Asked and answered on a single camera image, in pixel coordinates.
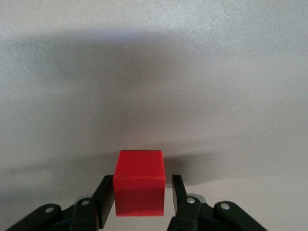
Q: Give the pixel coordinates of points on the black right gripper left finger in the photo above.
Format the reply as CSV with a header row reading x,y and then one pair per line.
x,y
84,214

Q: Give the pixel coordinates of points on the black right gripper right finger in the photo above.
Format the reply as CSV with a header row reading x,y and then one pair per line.
x,y
192,216

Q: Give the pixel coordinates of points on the red cube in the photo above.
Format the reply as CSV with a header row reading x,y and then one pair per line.
x,y
139,187

